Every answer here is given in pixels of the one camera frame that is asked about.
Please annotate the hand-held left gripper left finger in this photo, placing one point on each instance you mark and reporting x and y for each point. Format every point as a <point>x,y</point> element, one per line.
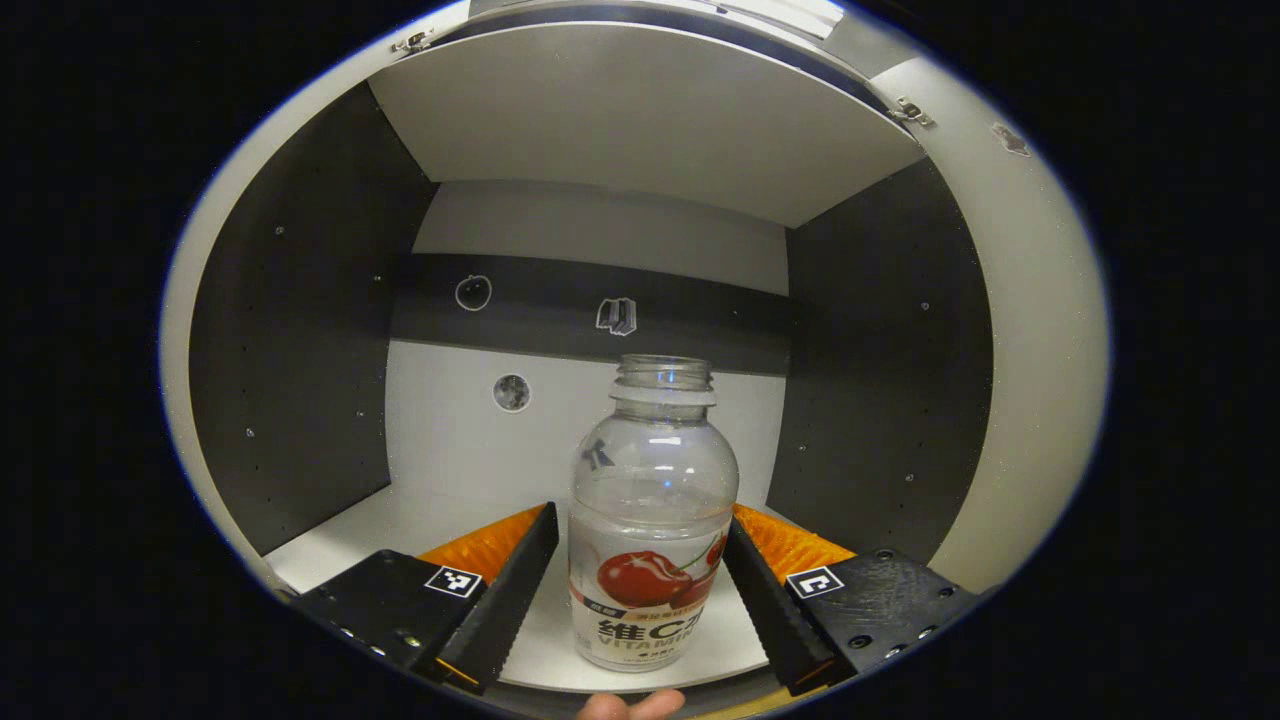
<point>510,600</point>

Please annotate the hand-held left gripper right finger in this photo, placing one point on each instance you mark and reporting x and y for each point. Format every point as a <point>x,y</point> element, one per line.
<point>780,620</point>

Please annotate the clear plastic bottle red label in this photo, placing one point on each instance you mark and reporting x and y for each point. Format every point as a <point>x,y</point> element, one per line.
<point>650,480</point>

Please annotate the white cabinet door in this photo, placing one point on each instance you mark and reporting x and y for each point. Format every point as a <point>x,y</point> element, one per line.
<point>1050,350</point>
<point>180,330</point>

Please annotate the white and grey cabinet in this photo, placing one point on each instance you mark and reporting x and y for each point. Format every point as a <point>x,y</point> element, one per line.
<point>620,110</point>

